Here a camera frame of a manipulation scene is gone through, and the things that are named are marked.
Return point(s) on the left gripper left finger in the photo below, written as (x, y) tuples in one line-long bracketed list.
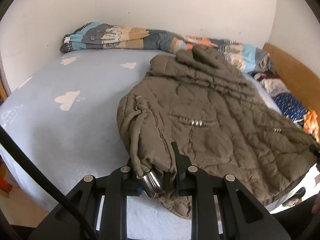
[(130, 185)]

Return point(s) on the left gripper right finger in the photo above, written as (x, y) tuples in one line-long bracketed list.
[(186, 182)]

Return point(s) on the olive quilted hooded jacket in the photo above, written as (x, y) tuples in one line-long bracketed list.
[(217, 118)]

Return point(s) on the person right hand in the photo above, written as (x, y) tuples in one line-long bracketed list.
[(316, 207)]

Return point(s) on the orange plastic bag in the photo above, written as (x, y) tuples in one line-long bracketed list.
[(311, 125)]

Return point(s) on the light blue cloud bedsheet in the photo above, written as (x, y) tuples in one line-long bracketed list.
[(64, 119)]

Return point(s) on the grey white folded cloth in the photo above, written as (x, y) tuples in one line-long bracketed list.
[(274, 87)]

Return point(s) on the wooden headboard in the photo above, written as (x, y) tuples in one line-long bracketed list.
[(298, 78)]

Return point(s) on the red striped garment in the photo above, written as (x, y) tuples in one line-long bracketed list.
[(259, 76)]

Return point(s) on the patchwork rolled quilt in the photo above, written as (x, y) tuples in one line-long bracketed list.
[(94, 35)]

